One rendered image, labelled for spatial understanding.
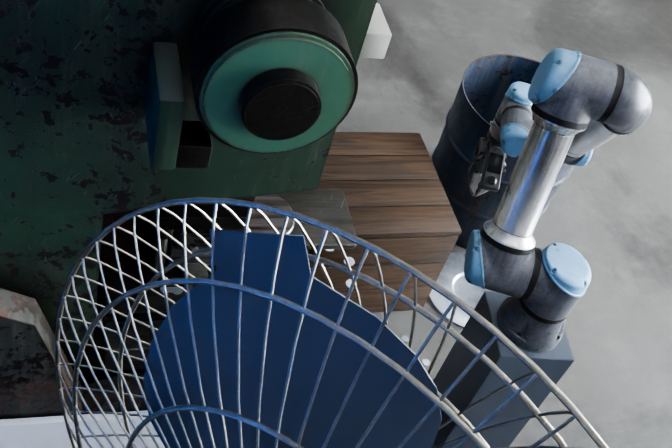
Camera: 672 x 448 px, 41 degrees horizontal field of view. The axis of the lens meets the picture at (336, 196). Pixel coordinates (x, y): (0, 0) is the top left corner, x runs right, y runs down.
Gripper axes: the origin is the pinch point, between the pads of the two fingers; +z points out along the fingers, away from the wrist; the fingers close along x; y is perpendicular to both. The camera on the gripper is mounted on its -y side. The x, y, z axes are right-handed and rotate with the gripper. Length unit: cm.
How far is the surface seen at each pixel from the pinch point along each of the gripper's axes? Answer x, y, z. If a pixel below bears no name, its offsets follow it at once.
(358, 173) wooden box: 31.4, 1.7, 4.5
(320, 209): 44, -57, -38
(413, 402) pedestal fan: 43, -140, -106
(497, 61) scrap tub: -5, 55, -6
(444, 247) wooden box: 4.8, -11.4, 10.9
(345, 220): 40, -59, -38
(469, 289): -12.0, 1.1, 38.7
